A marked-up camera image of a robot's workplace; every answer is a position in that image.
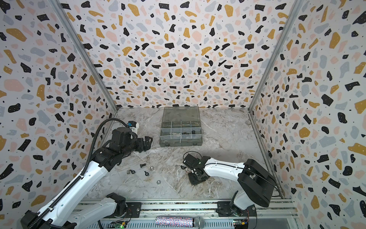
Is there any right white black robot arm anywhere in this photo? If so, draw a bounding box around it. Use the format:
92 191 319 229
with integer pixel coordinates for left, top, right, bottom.
183 151 276 217

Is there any right corner aluminium post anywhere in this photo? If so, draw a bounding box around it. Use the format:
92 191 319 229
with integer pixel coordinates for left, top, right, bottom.
248 0 304 113

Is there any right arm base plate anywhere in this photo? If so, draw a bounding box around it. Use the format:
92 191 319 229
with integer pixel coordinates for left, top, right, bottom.
215 201 256 217

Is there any glitter handheld microphone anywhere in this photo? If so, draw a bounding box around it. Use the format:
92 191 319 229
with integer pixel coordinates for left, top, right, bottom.
155 216 205 229

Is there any left corner aluminium post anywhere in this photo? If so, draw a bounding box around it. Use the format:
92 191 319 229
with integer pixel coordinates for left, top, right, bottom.
49 1 118 114

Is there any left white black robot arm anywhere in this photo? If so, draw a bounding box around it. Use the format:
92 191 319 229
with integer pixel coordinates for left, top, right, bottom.
21 118 153 229

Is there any corner aluminium post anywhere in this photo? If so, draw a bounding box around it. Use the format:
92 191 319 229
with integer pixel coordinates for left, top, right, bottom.
49 1 118 114
248 0 304 113

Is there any clear plastic compartment organizer box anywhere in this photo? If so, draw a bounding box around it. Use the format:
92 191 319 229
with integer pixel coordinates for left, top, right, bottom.
159 106 203 147

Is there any aluminium front rail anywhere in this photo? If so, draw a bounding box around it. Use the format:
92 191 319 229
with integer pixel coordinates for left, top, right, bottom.
54 198 299 229

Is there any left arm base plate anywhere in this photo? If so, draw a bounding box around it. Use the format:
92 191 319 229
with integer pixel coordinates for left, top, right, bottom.
105 202 142 220

